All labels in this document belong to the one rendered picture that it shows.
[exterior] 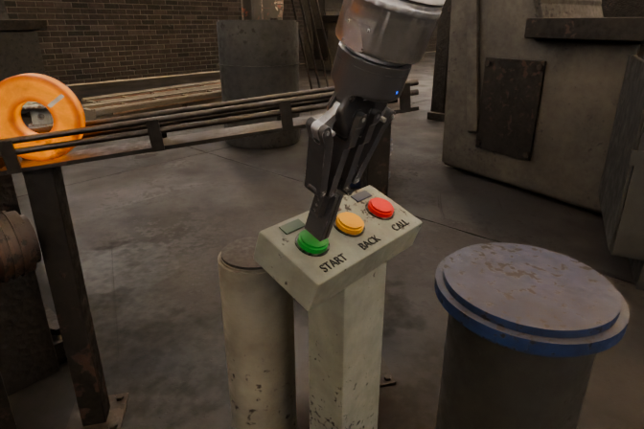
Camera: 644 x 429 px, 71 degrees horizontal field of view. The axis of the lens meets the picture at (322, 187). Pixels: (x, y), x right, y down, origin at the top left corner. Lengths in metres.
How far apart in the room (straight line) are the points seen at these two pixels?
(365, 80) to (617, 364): 1.24
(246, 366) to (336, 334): 0.20
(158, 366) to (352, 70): 1.09
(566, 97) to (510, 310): 1.76
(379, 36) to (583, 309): 0.60
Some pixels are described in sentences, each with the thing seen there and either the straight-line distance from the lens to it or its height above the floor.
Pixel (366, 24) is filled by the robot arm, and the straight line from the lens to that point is 0.42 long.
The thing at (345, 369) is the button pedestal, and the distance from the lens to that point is 0.70.
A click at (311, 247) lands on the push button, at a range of 0.57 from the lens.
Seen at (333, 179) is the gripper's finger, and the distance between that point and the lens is 0.50.
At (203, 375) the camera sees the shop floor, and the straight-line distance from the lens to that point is 1.32.
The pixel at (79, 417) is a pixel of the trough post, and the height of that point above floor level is 0.01.
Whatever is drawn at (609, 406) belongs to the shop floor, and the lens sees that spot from 1.39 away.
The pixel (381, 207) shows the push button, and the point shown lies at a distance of 0.68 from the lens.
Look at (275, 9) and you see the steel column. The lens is 4.90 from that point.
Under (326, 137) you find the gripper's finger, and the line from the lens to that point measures 0.45.
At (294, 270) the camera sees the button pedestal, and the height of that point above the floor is 0.59.
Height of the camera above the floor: 0.87
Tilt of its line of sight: 20 degrees down
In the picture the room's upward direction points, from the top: straight up
